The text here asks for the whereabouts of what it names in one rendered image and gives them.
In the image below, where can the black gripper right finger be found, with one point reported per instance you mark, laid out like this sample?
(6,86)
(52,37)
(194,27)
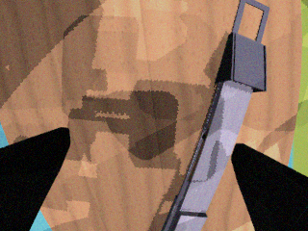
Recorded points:
(276,196)

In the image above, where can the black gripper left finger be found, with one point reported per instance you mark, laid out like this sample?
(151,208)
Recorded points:
(28,169)

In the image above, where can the wooden board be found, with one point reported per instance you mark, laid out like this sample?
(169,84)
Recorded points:
(134,81)

